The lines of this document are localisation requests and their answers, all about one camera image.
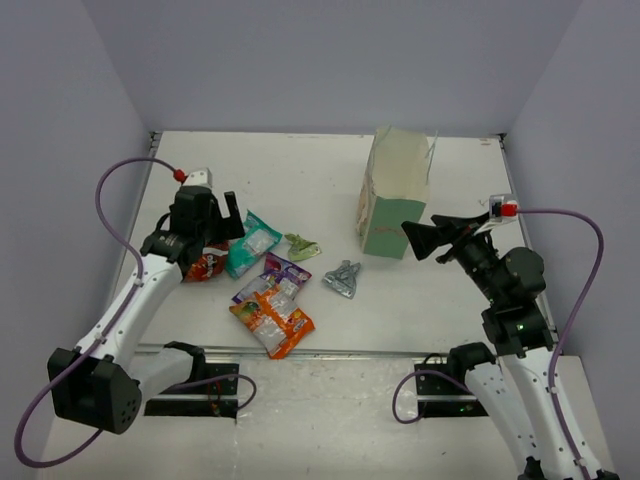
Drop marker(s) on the teal snack packet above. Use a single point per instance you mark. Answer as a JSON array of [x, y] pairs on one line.
[[259, 239]]

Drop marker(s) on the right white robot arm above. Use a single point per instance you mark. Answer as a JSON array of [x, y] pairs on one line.
[[514, 374]]

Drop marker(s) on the silver foil wrapper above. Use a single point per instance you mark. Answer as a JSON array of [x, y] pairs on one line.
[[343, 280]]

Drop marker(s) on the red chips bag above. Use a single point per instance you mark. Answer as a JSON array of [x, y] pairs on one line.
[[211, 263]]

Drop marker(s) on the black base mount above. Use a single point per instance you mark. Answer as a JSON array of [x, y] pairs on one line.
[[439, 398], [214, 400]]

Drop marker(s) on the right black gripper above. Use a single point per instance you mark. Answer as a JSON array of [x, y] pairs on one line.
[[425, 238]]

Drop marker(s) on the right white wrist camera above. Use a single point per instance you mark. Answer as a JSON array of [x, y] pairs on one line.
[[502, 209]]

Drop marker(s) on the small green wrapper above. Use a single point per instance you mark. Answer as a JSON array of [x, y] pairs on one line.
[[301, 249]]

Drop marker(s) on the purple snack packet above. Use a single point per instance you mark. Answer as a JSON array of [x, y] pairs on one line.
[[288, 276]]

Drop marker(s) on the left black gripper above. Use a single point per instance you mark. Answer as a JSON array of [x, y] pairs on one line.
[[215, 229]]

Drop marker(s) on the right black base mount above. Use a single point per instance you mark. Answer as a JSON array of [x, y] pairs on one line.
[[439, 398]]

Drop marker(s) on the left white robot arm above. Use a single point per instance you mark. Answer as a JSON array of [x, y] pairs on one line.
[[92, 383]]

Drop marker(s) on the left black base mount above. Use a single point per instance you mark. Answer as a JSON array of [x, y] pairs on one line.
[[214, 400]]

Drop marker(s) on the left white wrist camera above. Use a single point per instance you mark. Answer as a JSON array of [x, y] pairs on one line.
[[199, 178]]

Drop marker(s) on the green paper bag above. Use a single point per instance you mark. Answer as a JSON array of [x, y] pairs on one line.
[[395, 189]]

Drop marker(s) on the orange snack packet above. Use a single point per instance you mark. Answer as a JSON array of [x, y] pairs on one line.
[[275, 320]]

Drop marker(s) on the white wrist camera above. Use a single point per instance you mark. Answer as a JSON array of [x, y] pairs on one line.
[[199, 178], [502, 209]]

